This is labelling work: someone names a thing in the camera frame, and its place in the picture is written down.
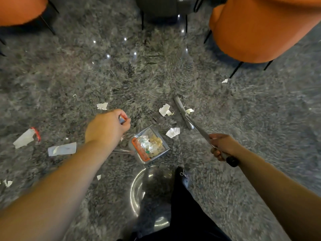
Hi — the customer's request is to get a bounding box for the person's black trouser leg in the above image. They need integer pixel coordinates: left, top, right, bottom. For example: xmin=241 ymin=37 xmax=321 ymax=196
xmin=118 ymin=182 xmax=232 ymax=241

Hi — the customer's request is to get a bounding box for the person's right hand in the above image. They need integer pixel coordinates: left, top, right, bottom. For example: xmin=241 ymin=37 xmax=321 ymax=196
xmin=209 ymin=134 xmax=243 ymax=162

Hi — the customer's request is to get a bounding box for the grey long-handled broom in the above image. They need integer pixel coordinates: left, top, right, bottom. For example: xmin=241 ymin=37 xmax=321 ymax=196
xmin=174 ymin=95 xmax=239 ymax=168

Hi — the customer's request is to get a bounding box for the long white paper strip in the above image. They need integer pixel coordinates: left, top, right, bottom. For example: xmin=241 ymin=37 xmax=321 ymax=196
xmin=48 ymin=142 xmax=77 ymax=156

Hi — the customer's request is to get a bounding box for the person's right forearm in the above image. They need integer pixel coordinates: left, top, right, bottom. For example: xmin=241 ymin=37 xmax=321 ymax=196
xmin=234 ymin=151 xmax=321 ymax=241

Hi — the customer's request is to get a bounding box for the round shiny metal bin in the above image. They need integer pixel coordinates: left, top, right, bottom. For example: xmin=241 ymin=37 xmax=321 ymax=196
xmin=130 ymin=166 xmax=176 ymax=229

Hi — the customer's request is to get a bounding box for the person's left hand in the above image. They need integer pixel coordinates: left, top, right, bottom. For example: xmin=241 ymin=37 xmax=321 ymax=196
xmin=85 ymin=109 xmax=131 ymax=148

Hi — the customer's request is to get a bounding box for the grey long-handled dustpan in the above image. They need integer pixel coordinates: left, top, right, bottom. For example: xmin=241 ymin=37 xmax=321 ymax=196
xmin=112 ymin=115 xmax=170 ymax=165

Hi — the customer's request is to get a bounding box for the white wrapper with red edge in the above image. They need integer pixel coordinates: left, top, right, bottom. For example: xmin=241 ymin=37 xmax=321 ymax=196
xmin=13 ymin=127 xmax=41 ymax=149

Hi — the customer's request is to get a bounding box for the person's black shoe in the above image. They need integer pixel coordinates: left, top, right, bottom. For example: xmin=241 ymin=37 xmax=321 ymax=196
xmin=175 ymin=166 xmax=191 ymax=190

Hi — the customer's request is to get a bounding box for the orange snack wrapper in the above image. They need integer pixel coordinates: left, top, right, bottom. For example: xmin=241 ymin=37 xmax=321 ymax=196
xmin=131 ymin=137 xmax=151 ymax=162

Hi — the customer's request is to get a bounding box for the person's left forearm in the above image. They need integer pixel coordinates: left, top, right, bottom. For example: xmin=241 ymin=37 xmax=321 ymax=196
xmin=0 ymin=140 xmax=118 ymax=241

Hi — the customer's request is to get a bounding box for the dark grey chair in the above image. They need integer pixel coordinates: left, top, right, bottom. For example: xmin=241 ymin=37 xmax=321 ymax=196
xmin=134 ymin=0 xmax=229 ymax=31

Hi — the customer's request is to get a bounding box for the orange upholstered chair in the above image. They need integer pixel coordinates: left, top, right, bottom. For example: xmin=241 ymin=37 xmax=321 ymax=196
xmin=203 ymin=0 xmax=321 ymax=78
xmin=0 ymin=0 xmax=60 ymax=36

